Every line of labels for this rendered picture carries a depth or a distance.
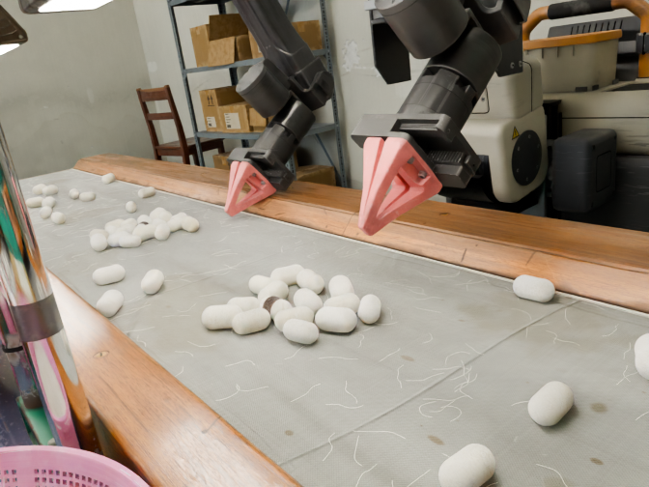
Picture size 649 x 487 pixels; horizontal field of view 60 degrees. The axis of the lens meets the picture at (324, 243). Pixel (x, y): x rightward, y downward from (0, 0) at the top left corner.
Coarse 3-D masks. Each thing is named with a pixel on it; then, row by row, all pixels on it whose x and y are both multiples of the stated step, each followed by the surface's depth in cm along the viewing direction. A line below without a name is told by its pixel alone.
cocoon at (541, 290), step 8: (520, 280) 47; (528, 280) 46; (536, 280) 46; (544, 280) 46; (520, 288) 47; (528, 288) 46; (536, 288) 46; (544, 288) 45; (552, 288) 45; (520, 296) 47; (528, 296) 46; (536, 296) 46; (544, 296) 45; (552, 296) 46
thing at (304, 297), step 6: (306, 288) 50; (300, 294) 50; (306, 294) 49; (312, 294) 49; (294, 300) 50; (300, 300) 49; (306, 300) 48; (312, 300) 48; (318, 300) 49; (312, 306) 48; (318, 306) 48
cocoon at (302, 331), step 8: (288, 320) 45; (296, 320) 45; (288, 328) 45; (296, 328) 44; (304, 328) 44; (312, 328) 44; (288, 336) 45; (296, 336) 44; (304, 336) 44; (312, 336) 44
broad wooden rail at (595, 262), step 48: (192, 192) 103; (240, 192) 91; (288, 192) 86; (336, 192) 82; (384, 240) 64; (432, 240) 60; (480, 240) 56; (528, 240) 53; (576, 240) 52; (624, 240) 50; (576, 288) 47; (624, 288) 44
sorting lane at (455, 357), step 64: (64, 192) 126; (128, 192) 116; (64, 256) 78; (128, 256) 74; (192, 256) 70; (256, 256) 67; (320, 256) 64; (384, 256) 61; (128, 320) 54; (192, 320) 52; (384, 320) 47; (448, 320) 45; (512, 320) 44; (576, 320) 43; (640, 320) 42; (192, 384) 41; (256, 384) 40; (320, 384) 39; (384, 384) 38; (448, 384) 37; (512, 384) 36; (576, 384) 35; (640, 384) 34; (320, 448) 33; (384, 448) 32; (448, 448) 31; (512, 448) 31; (576, 448) 30; (640, 448) 29
